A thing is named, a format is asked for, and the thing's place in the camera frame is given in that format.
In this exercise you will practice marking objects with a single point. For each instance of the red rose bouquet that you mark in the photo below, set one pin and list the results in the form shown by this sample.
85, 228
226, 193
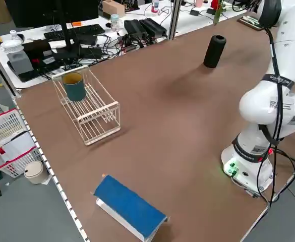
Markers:
217, 16

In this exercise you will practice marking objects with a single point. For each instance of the clear bottle blue cap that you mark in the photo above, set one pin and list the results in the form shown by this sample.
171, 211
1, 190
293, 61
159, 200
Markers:
115, 24

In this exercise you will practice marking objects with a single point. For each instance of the aluminium frame post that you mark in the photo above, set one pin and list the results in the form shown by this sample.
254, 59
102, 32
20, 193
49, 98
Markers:
175, 17
1, 73

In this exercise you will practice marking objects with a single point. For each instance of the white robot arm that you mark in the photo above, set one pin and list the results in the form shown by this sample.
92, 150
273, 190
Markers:
258, 106

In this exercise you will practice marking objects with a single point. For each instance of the silver metal tray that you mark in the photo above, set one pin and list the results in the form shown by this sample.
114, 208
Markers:
248, 24

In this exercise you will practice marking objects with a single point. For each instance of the teal cup yellow inside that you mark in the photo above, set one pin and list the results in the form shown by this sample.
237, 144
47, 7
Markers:
74, 92

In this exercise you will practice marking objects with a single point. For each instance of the bottle with red label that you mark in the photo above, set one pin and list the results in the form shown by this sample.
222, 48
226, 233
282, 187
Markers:
154, 7

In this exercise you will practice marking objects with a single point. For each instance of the white desk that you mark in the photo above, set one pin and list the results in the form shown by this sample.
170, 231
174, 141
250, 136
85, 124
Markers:
187, 22

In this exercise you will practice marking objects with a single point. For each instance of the small beige waste bin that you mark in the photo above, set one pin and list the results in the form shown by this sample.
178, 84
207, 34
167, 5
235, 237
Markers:
35, 174

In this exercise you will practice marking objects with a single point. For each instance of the black cylindrical vase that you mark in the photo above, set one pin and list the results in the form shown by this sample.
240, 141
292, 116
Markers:
214, 53

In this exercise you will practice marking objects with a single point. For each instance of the black finned metal device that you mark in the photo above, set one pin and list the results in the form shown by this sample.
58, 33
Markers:
134, 26
153, 26

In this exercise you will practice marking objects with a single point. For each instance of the small black box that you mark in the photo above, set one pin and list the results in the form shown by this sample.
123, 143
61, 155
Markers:
209, 11

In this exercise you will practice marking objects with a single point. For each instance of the white basket red rim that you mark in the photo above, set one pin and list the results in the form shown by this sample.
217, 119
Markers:
1, 126

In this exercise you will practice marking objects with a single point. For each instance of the black keyboard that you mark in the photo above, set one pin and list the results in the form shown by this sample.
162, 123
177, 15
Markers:
86, 29

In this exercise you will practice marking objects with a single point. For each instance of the pink cup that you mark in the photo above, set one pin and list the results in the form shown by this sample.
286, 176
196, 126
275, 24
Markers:
199, 3

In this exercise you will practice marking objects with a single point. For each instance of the single red rose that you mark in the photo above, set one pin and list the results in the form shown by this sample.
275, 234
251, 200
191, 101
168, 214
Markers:
214, 3

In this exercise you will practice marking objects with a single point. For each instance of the black power adapter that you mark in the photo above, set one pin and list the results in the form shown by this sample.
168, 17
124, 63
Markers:
195, 12

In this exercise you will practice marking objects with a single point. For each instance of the tan cardboard box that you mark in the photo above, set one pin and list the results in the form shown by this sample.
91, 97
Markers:
113, 8

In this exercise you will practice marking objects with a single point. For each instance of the black computer monitor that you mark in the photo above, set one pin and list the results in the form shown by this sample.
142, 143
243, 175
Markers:
49, 12

